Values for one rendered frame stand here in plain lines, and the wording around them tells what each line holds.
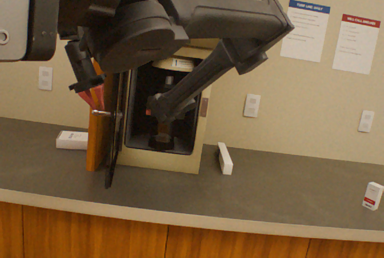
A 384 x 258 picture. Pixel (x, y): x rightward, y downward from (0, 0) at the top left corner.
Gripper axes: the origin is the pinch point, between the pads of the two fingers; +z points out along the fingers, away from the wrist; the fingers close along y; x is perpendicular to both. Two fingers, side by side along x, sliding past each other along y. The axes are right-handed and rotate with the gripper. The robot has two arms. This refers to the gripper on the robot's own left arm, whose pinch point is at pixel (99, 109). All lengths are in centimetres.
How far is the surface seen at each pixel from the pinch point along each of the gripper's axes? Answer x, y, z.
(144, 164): -21.4, -3.2, 28.2
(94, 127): -14.2, 6.9, 7.3
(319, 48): -56, -98, 14
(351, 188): -15, -79, 66
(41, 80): -70, 38, -13
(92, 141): -14.2, 9.4, 12.0
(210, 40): -14.2, -39.0, -7.8
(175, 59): -23.1, -26.7, -5.0
